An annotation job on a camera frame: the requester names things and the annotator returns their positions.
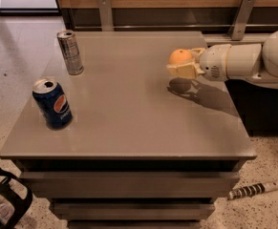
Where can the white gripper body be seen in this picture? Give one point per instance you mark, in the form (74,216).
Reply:
(213,62)

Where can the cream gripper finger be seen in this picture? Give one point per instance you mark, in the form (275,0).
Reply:
(197,52)
(188,70)

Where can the orange fruit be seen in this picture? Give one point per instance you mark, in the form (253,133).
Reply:
(180,56)

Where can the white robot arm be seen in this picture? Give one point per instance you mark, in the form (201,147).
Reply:
(256,63)

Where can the tall silver can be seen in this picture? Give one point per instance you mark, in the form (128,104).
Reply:
(70,52)

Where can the blue pepsi can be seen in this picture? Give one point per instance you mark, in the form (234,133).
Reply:
(52,102)

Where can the white power strip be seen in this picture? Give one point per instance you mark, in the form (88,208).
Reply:
(252,190)

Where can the right metal bracket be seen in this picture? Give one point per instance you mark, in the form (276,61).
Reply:
(238,27)

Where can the metal bracket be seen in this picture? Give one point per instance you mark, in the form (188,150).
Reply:
(106,15)
(238,27)

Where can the left metal bracket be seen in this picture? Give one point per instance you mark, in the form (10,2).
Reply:
(106,15)

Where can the horizontal metal rail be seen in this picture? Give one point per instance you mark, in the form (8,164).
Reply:
(194,26)

